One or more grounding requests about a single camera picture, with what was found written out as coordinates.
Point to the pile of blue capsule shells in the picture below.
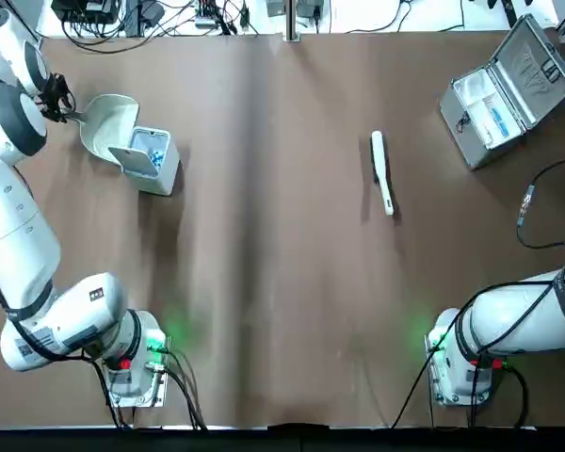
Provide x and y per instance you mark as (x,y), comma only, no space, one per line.
(156,157)

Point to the blue and white medicine box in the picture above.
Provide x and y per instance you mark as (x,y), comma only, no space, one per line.
(499,117)

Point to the white trash can with lid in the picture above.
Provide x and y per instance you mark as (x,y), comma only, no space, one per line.
(162,174)

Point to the grey-green plastic dustpan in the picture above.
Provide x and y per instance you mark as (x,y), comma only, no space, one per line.
(108,127)

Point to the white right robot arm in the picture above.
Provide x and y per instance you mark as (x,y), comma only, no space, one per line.
(522,306)

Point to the aluminium camera post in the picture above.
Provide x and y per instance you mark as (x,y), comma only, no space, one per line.
(291,19)

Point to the clear plastic bag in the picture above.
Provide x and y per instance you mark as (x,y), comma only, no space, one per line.
(468,87)

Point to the black power adapter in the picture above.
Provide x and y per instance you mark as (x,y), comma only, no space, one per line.
(150,11)

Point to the white hand brush black bristles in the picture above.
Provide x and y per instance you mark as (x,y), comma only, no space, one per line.
(380,155)

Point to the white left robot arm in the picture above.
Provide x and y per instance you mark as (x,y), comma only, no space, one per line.
(14,226)

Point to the dark finned metal box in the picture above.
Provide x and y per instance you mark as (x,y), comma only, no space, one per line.
(308,8)
(277,7)

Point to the silver aluminium case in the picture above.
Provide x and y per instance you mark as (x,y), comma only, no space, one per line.
(522,70)

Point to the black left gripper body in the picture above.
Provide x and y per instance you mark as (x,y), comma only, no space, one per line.
(49,99)

